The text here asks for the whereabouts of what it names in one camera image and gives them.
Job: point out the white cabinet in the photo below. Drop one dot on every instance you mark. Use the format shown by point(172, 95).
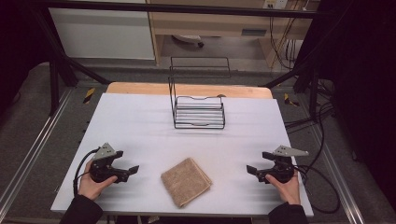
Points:
point(102, 34)

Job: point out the office chair wheel base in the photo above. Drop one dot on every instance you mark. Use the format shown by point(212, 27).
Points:
point(188, 39)

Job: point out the light wooden desk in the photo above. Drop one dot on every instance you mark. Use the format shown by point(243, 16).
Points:
point(218, 23)

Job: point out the white table cover sheet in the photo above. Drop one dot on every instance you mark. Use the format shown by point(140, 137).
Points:
point(149, 130)

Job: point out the person's left hand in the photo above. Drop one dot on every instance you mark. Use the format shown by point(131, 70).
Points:
point(90, 186)

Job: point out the person's right hand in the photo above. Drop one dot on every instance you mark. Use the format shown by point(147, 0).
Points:
point(288, 191)

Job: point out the aluminium floor rail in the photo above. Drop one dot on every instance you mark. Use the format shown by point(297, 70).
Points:
point(337, 174)
point(34, 146)

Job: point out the black metal frame stand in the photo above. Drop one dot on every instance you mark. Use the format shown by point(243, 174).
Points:
point(56, 62)

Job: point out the folded brown towel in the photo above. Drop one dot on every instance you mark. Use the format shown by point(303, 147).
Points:
point(186, 182)

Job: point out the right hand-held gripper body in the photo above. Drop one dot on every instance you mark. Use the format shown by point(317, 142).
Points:
point(281, 169)

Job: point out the yellow black striped tape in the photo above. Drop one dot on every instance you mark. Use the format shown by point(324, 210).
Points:
point(290, 100)
point(89, 95)

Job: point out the white wall power outlet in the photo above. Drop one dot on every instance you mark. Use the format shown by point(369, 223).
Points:
point(275, 3)

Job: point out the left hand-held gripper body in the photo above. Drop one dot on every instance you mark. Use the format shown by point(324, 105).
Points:
point(101, 171)

